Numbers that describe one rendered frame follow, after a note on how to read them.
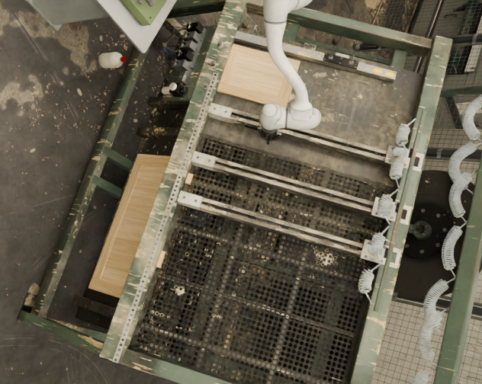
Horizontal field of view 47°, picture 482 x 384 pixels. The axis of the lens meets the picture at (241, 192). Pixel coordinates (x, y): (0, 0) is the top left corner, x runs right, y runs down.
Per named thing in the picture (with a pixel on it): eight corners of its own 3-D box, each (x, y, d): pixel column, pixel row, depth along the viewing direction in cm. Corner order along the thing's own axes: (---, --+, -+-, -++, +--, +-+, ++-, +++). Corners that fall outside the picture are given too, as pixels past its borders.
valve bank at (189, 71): (173, 14, 325) (204, 10, 311) (187, 28, 336) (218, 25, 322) (145, 88, 314) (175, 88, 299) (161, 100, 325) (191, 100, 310)
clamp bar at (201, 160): (197, 152, 307) (191, 136, 284) (406, 211, 294) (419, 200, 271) (191, 168, 304) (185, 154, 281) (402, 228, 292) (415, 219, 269)
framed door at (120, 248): (140, 155, 358) (138, 153, 356) (203, 160, 324) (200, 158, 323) (90, 288, 337) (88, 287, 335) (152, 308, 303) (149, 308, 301)
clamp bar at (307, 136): (213, 104, 314) (209, 85, 291) (419, 161, 301) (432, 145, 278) (207, 120, 311) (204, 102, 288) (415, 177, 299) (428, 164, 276)
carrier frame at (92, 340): (141, 6, 378) (235, -9, 328) (247, 104, 483) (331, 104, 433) (16, 319, 327) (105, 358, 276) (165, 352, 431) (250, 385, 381)
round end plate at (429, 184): (374, 163, 358) (506, 171, 309) (377, 166, 362) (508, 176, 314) (342, 280, 339) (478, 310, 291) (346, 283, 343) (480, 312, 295)
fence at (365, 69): (236, 33, 325) (236, 30, 321) (395, 75, 315) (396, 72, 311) (234, 41, 324) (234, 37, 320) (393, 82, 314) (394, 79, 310)
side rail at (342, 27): (249, 4, 337) (249, -7, 326) (427, 49, 325) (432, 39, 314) (246, 12, 335) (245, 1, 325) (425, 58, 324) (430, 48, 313)
